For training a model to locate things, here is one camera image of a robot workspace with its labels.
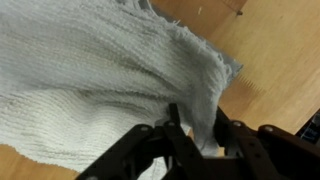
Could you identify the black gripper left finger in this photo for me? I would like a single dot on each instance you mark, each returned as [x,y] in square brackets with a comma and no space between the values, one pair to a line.
[180,146]

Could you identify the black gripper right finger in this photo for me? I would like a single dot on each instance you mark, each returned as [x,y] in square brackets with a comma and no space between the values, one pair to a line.
[266,153]

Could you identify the white woven towel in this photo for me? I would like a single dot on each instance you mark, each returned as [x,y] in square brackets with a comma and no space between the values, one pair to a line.
[100,73]

